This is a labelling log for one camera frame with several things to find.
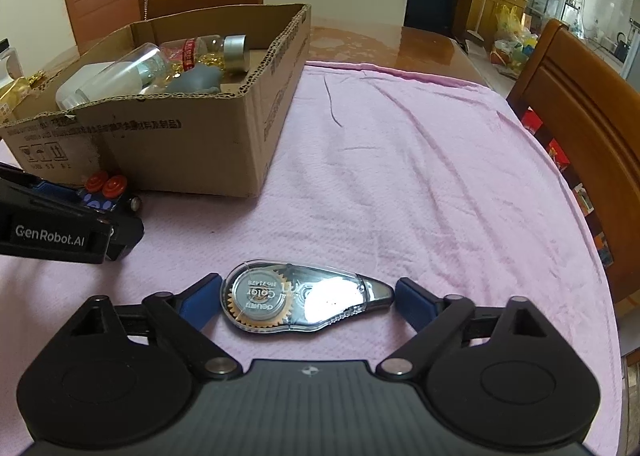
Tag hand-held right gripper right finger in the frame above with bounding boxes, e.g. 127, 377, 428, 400
375, 277, 563, 382

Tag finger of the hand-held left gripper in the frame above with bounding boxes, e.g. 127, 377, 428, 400
105, 208, 146, 262
0, 162, 83, 211

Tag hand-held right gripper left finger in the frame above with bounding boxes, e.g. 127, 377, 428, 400
70, 272, 241, 379

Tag blue toy car red wheels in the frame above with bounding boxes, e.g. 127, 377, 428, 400
75, 171, 143, 217

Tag dark clear correction tape dispenser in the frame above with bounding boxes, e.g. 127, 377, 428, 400
220, 260, 396, 334

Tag brown cardboard box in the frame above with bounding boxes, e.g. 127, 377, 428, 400
0, 3, 312, 199

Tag clear plastic jar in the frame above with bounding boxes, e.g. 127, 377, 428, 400
117, 42, 171, 87

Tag gold flake bottle silver cap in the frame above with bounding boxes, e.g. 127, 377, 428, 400
160, 34, 249, 77

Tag gold foil bag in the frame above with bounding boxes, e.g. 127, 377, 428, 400
0, 73, 48, 112

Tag white plastic box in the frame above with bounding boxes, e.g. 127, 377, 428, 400
55, 62, 143, 111

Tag pink tablecloth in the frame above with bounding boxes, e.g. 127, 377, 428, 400
0, 61, 626, 372

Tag white appliance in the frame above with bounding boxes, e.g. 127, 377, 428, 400
0, 38, 23, 84

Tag grey toy figure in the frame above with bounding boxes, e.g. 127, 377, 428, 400
165, 63, 223, 96

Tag red gift boxes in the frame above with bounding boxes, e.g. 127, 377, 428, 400
520, 108, 618, 269

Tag dark thread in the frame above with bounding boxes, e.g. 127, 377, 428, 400
322, 73, 343, 127

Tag yellow plastic bags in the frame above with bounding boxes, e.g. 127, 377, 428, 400
492, 3, 540, 79

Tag wooden cabinet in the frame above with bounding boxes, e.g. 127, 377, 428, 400
467, 0, 531, 37

